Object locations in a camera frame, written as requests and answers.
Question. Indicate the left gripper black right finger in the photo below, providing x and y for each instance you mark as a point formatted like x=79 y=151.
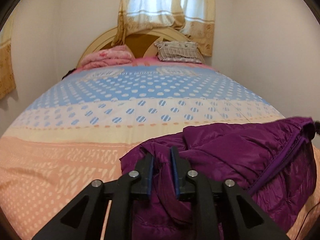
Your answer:
x=223 y=210

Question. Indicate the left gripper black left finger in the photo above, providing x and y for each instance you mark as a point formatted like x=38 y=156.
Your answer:
x=102 y=210

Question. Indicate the purple quilted down jacket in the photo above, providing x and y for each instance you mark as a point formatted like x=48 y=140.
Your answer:
x=270 y=161

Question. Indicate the blue peach dotted bedspread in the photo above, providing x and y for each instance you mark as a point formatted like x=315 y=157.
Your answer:
x=79 y=129

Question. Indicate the grey striped pillow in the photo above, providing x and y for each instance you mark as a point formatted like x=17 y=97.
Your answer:
x=179 y=51

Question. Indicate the pink folded blanket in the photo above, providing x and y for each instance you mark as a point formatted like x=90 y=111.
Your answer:
x=106 y=57

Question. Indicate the beige lace window curtain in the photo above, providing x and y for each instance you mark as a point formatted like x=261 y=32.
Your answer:
x=195 y=19

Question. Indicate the cream wooden headboard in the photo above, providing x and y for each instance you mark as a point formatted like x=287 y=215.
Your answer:
x=140 y=43

